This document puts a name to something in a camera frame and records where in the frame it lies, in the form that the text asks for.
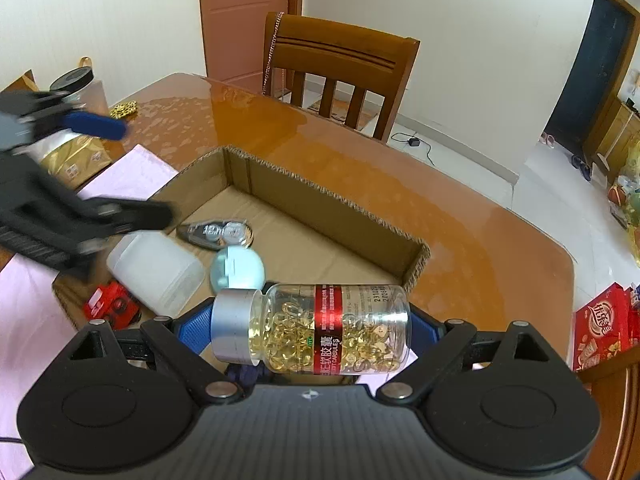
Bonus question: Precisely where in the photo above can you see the silver oval packet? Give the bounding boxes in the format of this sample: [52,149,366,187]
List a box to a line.
[176,219,255,251]

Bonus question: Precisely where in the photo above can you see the thin metal chain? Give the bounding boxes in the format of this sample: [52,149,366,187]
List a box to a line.
[262,11,286,96]

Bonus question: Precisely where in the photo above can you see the cardboard box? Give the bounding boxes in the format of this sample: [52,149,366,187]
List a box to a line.
[52,145,431,332]

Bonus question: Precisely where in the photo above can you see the wooden cabinet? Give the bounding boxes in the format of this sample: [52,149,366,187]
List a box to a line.
[595,100,640,183]

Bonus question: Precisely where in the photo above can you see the black charger with cable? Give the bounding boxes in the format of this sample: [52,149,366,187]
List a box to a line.
[391,131,437,166]

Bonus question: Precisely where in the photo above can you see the clear capsule bottle silver cap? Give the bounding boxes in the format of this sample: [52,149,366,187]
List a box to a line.
[210,282,412,376]

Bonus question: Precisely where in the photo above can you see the pink cloth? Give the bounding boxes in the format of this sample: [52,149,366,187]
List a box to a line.
[0,144,179,480]

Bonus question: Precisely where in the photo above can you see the pair of dark shoes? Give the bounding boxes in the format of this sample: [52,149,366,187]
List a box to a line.
[571,155,594,182]

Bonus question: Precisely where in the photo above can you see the wooden chair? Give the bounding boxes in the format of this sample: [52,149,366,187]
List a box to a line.
[262,11,421,143]
[575,355,640,480]

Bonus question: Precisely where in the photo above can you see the red gift box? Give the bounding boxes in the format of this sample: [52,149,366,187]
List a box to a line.
[572,283,634,373]

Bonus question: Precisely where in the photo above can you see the brown paper bag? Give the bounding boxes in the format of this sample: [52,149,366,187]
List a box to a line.
[0,56,94,96]

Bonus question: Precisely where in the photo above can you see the teal round container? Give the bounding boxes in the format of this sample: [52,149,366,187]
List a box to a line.
[209,245,267,295]

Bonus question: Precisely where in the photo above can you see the white plastic jar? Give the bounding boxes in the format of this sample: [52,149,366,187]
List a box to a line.
[106,231,207,315]

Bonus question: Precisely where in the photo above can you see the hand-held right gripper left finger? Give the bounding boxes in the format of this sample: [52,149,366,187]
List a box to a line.
[69,297,245,406]

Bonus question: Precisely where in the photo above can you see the clear jar with black lid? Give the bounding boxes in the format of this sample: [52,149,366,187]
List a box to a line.
[49,66,109,117]

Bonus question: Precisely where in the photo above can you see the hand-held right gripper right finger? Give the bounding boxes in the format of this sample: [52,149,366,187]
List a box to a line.
[376,307,545,406]

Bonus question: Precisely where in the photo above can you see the gold foil bag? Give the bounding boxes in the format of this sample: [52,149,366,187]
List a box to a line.
[40,132,117,192]

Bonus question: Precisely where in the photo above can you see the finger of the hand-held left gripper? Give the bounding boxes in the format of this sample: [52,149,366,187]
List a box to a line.
[75,198,174,242]
[20,90,127,140]

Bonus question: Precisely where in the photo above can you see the dark door with wooden frame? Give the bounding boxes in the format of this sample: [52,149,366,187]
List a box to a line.
[542,0,640,162]

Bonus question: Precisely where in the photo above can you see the pile of packaged goods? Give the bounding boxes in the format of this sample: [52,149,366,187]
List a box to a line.
[606,135,640,267]

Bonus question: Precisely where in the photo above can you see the red toy car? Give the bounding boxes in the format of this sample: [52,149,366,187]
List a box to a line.
[83,281,142,329]

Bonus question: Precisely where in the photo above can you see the brown wooden door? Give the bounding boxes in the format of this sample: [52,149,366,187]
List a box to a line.
[197,0,305,96]

